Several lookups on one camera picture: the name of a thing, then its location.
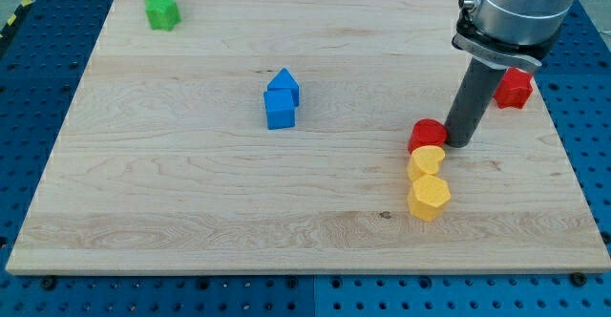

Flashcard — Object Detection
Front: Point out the blue cube block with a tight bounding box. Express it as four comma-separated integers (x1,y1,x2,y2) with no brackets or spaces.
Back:
263,89,296,130

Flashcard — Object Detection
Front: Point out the green star block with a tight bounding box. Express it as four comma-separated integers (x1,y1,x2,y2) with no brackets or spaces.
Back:
145,0,181,31

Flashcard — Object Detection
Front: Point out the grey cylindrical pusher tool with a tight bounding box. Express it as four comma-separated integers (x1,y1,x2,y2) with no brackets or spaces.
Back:
444,59,506,148

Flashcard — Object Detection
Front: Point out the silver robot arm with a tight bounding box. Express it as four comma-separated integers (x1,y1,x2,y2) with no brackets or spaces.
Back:
453,0,574,74

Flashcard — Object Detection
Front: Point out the red round block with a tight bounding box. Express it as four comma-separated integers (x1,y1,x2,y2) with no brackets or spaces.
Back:
408,118,448,154

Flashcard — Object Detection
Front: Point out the wooden board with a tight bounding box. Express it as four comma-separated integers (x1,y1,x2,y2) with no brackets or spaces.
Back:
7,0,610,276

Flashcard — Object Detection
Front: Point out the red star block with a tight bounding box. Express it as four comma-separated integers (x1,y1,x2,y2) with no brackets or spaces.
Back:
494,67,533,109

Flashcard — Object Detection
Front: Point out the yellow hexagon block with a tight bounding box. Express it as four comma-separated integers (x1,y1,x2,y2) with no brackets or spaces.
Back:
407,175,452,222

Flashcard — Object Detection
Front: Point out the yellow heart block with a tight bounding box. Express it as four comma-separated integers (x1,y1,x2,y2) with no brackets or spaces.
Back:
407,145,446,180

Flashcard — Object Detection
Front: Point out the blue triangle block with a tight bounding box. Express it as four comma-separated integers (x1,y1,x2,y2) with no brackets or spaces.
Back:
267,68,300,107

